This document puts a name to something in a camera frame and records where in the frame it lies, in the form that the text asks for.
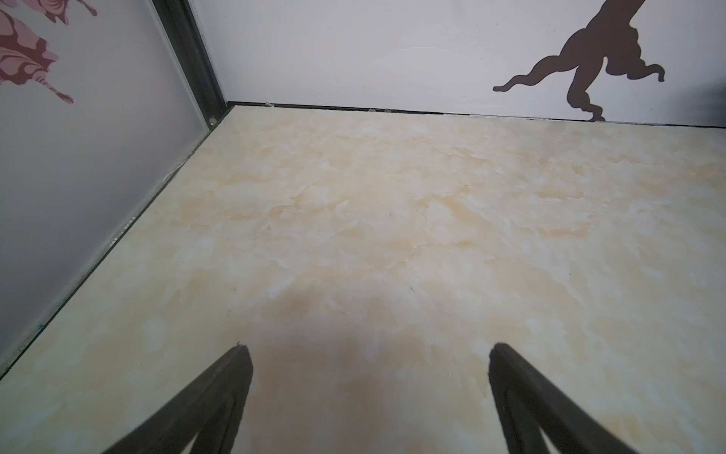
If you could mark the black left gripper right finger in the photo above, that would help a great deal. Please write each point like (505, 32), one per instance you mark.
(534, 413)

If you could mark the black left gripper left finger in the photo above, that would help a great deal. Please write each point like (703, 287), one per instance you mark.
(204, 416)

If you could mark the black corner frame post left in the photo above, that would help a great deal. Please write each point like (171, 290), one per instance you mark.
(181, 27)

